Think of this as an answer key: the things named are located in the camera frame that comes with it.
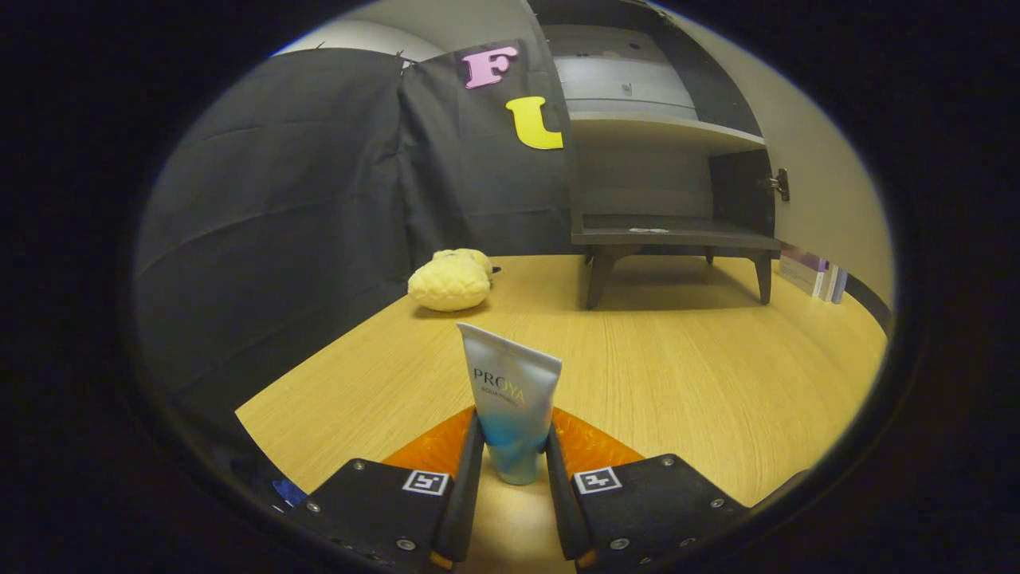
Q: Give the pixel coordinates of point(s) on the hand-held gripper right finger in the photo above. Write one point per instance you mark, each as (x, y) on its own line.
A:
(559, 502)

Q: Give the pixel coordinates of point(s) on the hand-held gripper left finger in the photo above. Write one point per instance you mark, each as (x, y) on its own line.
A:
(470, 494)

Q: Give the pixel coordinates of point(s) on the white blue cosmetic tube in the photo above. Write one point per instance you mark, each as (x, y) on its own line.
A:
(510, 383)

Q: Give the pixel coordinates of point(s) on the small blue object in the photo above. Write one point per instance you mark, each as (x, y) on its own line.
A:
(291, 493)

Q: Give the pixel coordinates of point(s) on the dark grey cabinet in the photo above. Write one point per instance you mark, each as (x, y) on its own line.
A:
(717, 235)

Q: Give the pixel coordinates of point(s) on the yellowish spine book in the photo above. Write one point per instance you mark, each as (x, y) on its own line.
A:
(829, 283)

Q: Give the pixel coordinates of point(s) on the black backdrop cloth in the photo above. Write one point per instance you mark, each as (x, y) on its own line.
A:
(279, 199)

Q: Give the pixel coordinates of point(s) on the white blue book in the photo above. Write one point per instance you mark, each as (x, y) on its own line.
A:
(841, 287)

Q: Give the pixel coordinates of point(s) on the black door hinge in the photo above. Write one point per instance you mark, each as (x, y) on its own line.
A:
(779, 185)

